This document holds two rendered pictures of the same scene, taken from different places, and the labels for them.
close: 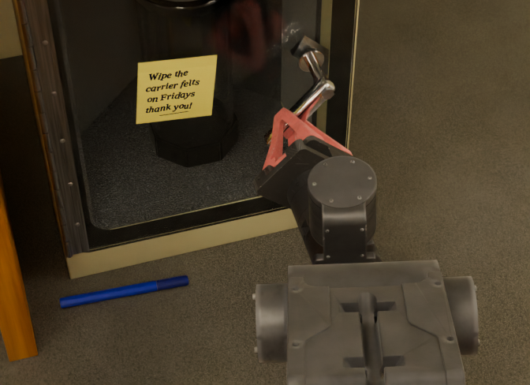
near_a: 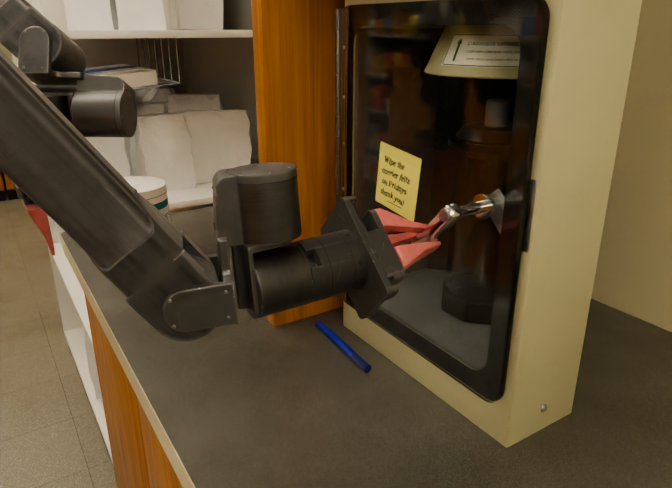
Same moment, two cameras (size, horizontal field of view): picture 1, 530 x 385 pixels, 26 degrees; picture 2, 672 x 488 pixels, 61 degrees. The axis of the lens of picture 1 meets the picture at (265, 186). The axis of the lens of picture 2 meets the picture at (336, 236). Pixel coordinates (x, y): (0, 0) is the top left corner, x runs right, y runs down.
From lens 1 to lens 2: 96 cm
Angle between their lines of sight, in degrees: 65
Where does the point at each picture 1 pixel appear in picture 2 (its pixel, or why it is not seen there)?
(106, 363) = (276, 352)
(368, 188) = (253, 174)
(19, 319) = not seen: hidden behind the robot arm
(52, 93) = (342, 143)
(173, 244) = (391, 348)
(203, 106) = (409, 210)
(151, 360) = (285, 370)
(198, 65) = (410, 163)
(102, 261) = (357, 324)
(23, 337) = not seen: hidden behind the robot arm
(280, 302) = not seen: outside the picture
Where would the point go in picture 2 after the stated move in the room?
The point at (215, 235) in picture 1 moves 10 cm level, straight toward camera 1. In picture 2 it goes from (414, 366) to (340, 381)
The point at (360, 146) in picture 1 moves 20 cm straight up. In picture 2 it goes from (614, 444) to (650, 275)
